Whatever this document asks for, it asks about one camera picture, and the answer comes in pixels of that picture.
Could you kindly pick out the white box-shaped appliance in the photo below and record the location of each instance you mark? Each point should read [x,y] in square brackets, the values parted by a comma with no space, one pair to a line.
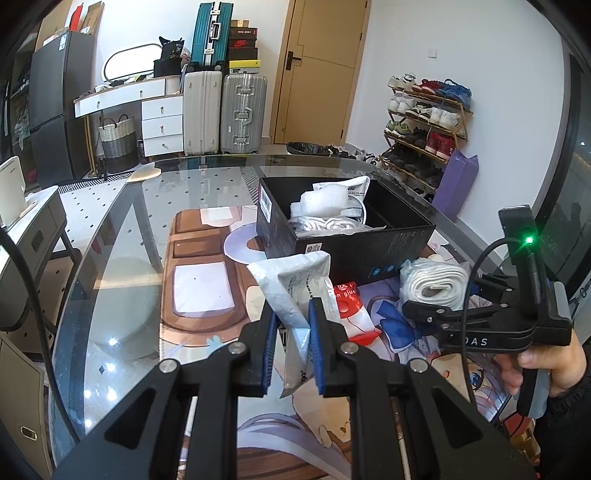
[11,189]

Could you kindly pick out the silver suitcase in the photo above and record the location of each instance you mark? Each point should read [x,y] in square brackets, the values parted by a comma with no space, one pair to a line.
[244,115]

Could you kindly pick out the brown shoe box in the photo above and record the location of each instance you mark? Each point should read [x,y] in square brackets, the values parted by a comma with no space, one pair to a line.
[243,23]

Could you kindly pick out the red flat carton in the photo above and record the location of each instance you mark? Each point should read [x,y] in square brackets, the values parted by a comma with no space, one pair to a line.
[77,18]

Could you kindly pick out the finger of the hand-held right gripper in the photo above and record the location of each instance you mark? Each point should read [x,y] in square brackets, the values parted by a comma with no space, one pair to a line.
[425,311]
[494,282]

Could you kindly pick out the red and white packet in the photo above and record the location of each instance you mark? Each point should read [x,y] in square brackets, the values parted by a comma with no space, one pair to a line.
[353,304]

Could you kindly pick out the grey side table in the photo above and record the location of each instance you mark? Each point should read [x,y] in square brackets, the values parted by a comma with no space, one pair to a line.
[37,230]

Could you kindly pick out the black bag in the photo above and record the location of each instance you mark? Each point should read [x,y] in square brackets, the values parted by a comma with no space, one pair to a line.
[168,62]

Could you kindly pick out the black yellow shoe box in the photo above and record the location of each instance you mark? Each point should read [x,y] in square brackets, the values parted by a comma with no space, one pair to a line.
[244,67]

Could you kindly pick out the white dressing table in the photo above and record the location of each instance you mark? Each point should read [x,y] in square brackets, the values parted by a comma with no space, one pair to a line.
[161,124]

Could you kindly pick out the brown flat cardboard carton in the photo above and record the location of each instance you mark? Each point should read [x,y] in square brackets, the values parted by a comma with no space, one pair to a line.
[94,17]

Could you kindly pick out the beige round stool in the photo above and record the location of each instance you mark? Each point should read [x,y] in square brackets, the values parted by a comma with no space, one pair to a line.
[144,174]

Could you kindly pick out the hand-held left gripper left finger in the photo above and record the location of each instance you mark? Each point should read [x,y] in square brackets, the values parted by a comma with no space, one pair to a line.
[270,355]

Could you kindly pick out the pile of dark slippers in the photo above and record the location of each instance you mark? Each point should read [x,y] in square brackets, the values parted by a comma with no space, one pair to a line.
[314,150]

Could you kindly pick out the dark grey fridge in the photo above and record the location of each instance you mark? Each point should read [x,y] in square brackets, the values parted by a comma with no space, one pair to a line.
[57,106]

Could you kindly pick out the person's right forearm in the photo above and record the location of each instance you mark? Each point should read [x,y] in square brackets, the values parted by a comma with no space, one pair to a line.
[568,429]

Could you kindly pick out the teal suitcase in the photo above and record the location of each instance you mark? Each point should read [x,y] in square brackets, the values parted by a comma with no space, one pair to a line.
[207,37]

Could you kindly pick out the printed cartoon desk mat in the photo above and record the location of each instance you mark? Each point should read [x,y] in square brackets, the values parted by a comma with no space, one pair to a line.
[198,286]

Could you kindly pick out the dark window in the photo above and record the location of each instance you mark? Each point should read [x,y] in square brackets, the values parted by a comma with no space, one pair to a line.
[572,184]

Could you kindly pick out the purple bag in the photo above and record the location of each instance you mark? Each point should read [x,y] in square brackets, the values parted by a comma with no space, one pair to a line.
[455,189]

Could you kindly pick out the person's right hand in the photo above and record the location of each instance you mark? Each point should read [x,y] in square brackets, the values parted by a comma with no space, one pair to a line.
[568,369]

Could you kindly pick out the dark glass cabinet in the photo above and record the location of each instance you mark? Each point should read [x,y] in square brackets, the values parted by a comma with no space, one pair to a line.
[18,106]

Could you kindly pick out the black cardboard box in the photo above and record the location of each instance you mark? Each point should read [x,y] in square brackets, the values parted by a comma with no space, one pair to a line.
[351,254]

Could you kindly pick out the tan wooden door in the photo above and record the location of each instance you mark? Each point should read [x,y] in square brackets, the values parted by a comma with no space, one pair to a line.
[318,92]

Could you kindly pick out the beige cabinet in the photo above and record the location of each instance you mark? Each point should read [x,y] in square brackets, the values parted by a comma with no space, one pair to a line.
[23,392]

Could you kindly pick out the woven laundry basket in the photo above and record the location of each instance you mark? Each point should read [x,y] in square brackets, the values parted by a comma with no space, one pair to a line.
[117,147]

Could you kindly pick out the white plastic pouch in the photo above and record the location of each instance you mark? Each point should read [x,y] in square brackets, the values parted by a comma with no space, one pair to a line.
[291,286]

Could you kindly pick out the white ribbed bin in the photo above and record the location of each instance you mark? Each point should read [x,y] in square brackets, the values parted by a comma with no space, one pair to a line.
[174,85]

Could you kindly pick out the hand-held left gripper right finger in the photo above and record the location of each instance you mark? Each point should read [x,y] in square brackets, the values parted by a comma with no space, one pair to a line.
[317,350]

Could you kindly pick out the wooden shoe rack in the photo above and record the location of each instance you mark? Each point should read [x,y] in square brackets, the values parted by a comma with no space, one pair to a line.
[464,120]

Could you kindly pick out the shoe rack with shoes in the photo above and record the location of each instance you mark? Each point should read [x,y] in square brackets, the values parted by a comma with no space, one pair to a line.
[425,115]

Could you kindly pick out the oval mirror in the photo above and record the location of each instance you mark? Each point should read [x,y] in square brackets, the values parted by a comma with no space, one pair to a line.
[131,62]

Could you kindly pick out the white suitcase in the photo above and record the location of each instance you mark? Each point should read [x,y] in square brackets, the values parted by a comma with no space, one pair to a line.
[203,115]

